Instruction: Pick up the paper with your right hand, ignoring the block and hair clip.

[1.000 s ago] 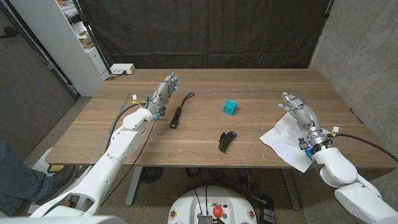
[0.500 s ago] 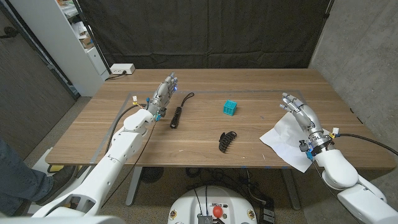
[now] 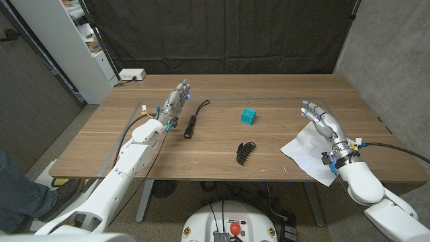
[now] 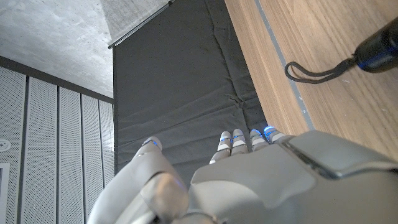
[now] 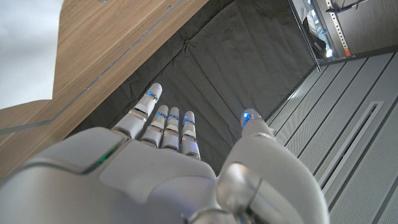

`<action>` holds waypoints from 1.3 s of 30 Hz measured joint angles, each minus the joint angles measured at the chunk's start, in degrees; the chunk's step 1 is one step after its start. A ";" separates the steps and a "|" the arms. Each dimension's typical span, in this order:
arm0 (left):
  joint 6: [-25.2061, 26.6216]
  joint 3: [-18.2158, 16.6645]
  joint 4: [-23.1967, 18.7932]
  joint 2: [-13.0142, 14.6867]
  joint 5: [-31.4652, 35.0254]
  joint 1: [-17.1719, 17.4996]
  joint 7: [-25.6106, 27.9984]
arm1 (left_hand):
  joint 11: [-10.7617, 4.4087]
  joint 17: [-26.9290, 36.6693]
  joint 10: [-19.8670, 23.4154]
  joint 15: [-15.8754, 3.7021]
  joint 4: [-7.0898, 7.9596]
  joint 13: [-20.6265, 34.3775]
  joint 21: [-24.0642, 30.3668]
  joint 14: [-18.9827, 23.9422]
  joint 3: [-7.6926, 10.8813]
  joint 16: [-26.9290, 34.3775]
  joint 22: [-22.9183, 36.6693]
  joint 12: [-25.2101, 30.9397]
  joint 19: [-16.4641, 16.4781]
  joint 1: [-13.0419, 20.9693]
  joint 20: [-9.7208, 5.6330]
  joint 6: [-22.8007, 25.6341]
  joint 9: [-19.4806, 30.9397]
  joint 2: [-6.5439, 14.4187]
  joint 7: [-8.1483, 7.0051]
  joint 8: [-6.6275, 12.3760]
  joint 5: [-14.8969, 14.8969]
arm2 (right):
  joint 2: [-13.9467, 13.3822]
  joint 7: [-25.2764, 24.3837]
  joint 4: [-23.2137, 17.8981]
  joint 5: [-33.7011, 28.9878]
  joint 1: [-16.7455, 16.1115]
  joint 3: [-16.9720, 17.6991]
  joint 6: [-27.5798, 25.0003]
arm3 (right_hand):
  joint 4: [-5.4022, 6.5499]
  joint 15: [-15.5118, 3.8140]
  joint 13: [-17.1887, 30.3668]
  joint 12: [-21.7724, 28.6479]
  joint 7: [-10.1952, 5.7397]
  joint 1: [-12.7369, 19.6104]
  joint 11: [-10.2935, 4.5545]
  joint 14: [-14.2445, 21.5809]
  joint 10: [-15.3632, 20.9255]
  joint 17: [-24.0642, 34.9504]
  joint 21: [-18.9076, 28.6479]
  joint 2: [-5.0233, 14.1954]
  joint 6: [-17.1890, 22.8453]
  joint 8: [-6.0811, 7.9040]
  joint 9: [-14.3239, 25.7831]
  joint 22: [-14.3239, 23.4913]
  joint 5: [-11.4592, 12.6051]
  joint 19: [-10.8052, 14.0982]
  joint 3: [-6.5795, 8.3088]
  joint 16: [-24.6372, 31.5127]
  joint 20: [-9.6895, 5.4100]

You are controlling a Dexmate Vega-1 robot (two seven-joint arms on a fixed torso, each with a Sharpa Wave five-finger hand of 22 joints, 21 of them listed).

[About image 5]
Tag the black fabric backdrop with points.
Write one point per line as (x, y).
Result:
(217, 62)

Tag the white shelf cabinet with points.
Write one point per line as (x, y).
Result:
(314, 18)

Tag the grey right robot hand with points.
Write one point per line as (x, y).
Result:
(140, 180)

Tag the white paper sheet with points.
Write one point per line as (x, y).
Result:
(25, 46)

